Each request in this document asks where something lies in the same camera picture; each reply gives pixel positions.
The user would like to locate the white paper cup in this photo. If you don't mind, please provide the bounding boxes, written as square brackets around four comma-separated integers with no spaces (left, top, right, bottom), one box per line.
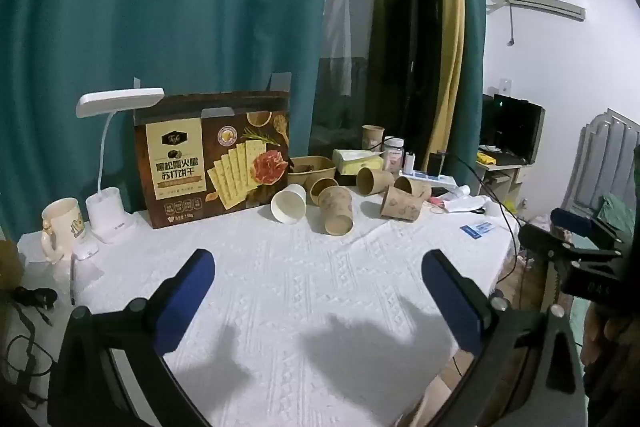
[270,183,307,224]

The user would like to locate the grey ribbed panel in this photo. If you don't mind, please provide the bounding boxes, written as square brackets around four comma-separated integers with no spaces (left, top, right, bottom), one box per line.
[562,108,640,230]

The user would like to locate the person's right hand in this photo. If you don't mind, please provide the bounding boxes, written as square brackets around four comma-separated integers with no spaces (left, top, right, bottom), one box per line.
[582,303,640,373]

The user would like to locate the brown patterned paper cup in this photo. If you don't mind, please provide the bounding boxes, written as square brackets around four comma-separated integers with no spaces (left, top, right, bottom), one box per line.
[394,176,432,202]
[318,186,354,235]
[380,186,426,222]

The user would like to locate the white desk lamp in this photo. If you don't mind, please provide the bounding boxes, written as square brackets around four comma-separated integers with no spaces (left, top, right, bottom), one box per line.
[76,88,166,245]

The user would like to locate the clear jar white lid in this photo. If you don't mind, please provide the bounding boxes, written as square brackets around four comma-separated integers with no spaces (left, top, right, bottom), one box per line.
[382,137,405,172]

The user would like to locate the white power strip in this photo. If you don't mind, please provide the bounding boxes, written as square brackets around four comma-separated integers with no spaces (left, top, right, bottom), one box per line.
[410,172,457,188]

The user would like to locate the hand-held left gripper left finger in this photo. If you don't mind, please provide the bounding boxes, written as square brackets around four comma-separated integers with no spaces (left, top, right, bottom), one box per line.
[47,248,217,427]

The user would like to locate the wooden computer desk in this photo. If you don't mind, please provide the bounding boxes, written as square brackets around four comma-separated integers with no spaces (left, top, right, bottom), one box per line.
[474,151,537,210]

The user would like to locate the brown fuzzy object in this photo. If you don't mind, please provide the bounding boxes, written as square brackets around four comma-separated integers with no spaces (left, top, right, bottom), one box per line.
[0,239,26,292]

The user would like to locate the narrow teal curtain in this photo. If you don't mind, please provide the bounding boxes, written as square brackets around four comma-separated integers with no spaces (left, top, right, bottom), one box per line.
[457,0,487,170]

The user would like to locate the small brown paper bowl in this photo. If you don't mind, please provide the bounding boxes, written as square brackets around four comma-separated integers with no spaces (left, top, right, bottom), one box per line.
[307,177,341,206]

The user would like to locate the black plug cable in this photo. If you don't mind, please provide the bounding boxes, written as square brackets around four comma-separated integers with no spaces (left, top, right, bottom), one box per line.
[0,302,57,405]

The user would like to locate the black power plug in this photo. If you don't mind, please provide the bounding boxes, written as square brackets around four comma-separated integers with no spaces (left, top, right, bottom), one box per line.
[12,286,55,314]

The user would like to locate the crumpled white paper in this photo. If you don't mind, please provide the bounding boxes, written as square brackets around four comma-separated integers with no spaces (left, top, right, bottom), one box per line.
[440,186,501,214]

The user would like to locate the yellow tissue box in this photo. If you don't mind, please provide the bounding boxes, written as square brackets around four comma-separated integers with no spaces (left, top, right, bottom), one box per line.
[332,149,385,180]

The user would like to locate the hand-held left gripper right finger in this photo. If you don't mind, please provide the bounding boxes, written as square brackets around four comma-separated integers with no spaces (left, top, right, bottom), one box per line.
[390,249,587,427]

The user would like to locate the black monitor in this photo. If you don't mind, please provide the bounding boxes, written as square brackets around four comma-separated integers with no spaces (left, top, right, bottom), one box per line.
[482,93,546,160]

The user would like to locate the brown cracker box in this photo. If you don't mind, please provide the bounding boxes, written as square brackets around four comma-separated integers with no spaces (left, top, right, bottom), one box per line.
[133,91,292,229]

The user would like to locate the blue and white card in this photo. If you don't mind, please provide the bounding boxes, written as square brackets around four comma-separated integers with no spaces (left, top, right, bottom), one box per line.
[459,222,494,239]

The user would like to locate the white textured tablecloth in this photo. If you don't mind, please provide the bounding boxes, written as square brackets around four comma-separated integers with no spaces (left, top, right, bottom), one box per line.
[17,179,518,427]

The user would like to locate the white hanging garment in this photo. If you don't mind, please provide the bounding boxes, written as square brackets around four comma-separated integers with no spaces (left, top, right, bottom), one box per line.
[322,0,353,98]

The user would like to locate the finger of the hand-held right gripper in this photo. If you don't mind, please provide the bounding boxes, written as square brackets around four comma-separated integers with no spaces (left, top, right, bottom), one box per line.
[518,223,623,269]
[550,207,622,252]

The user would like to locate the yellow curtain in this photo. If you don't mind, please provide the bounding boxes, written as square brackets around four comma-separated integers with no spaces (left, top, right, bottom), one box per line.
[429,0,467,158]

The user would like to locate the plain brown paper cup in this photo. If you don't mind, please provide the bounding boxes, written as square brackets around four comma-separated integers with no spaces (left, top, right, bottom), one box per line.
[356,167,396,196]

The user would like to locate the green cloth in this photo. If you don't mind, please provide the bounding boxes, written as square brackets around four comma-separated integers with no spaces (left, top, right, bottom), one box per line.
[599,194,640,230]

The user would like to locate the large brown paper bowl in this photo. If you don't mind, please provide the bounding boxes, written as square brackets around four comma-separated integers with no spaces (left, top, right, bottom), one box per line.
[287,155,337,188]

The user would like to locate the tall brown paper cup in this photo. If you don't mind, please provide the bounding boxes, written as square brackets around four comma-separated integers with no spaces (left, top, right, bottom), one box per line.
[362,125,385,154]

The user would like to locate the cream ceramic mug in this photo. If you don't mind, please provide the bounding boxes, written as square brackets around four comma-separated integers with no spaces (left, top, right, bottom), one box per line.
[41,198,87,263]

